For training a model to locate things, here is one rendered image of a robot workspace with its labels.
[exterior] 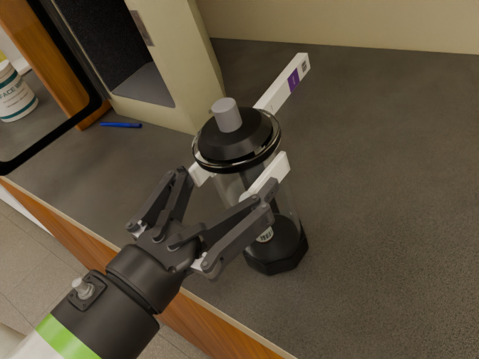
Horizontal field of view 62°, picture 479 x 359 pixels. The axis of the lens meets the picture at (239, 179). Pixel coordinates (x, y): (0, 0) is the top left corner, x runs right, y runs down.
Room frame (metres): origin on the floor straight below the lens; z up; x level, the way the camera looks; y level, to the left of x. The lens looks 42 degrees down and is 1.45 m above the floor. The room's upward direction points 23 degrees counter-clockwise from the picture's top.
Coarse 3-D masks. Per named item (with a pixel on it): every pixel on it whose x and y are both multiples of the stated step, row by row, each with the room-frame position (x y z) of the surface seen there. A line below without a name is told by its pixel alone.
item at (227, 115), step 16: (224, 112) 0.38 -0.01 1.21; (240, 112) 0.41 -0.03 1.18; (256, 112) 0.39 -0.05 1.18; (208, 128) 0.40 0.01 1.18; (224, 128) 0.38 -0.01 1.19; (240, 128) 0.38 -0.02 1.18; (256, 128) 0.36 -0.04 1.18; (208, 144) 0.37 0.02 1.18; (224, 144) 0.36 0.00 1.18; (240, 144) 0.35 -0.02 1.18; (256, 144) 0.35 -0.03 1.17
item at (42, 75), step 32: (0, 0) 0.96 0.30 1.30; (0, 32) 0.94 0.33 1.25; (32, 32) 0.96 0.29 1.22; (0, 64) 0.92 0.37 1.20; (32, 64) 0.94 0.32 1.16; (64, 64) 0.97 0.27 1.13; (0, 96) 0.90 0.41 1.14; (32, 96) 0.92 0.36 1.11; (64, 96) 0.95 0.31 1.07; (0, 128) 0.87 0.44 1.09; (32, 128) 0.90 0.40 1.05; (0, 160) 0.85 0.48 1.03
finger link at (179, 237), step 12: (240, 204) 0.31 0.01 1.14; (252, 204) 0.30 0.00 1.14; (216, 216) 0.31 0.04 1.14; (228, 216) 0.30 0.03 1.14; (240, 216) 0.30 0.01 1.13; (192, 228) 0.30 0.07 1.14; (204, 228) 0.29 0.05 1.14; (216, 228) 0.29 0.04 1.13; (228, 228) 0.30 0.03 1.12; (168, 240) 0.29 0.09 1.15; (180, 240) 0.29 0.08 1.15; (204, 240) 0.30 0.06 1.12; (216, 240) 0.29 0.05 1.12
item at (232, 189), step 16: (272, 128) 0.37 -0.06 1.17; (192, 144) 0.40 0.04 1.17; (272, 144) 0.35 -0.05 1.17; (208, 160) 0.36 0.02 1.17; (224, 160) 0.35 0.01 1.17; (240, 160) 0.34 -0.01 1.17; (272, 160) 0.35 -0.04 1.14; (224, 176) 0.35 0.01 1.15; (240, 176) 0.34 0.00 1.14; (256, 176) 0.34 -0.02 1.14; (224, 192) 0.36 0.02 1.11; (240, 192) 0.35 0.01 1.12; (288, 192) 0.36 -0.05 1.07; (272, 208) 0.34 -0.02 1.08; (288, 208) 0.35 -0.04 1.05; (272, 224) 0.34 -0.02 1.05; (288, 224) 0.35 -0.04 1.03; (256, 240) 0.35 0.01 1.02; (272, 240) 0.34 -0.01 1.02; (288, 240) 0.34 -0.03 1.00; (256, 256) 0.35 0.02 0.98; (272, 256) 0.34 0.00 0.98
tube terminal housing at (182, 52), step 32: (128, 0) 0.76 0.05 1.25; (160, 0) 0.78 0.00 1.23; (192, 0) 0.95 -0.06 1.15; (160, 32) 0.77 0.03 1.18; (192, 32) 0.81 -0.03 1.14; (160, 64) 0.76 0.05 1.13; (192, 64) 0.79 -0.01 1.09; (192, 96) 0.77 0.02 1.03; (224, 96) 0.82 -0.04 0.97; (192, 128) 0.76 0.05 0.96
